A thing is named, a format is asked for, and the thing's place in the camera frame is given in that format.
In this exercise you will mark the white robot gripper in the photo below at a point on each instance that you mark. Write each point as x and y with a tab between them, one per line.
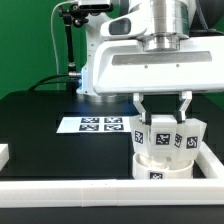
123	67

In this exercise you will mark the white round stool seat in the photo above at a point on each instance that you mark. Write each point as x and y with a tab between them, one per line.
145	168

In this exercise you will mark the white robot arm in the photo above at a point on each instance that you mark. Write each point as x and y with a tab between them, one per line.
149	50

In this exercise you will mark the white marker paper sheet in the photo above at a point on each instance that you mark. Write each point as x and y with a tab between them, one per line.
108	124

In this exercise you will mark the white U-shaped fence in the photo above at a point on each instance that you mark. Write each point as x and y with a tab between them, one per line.
87	193

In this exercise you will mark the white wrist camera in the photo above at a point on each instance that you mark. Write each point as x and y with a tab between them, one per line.
123	28

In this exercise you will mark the white overhead camera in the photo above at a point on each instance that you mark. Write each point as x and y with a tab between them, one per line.
93	6

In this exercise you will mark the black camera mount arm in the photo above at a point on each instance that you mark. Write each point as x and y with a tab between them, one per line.
72	17

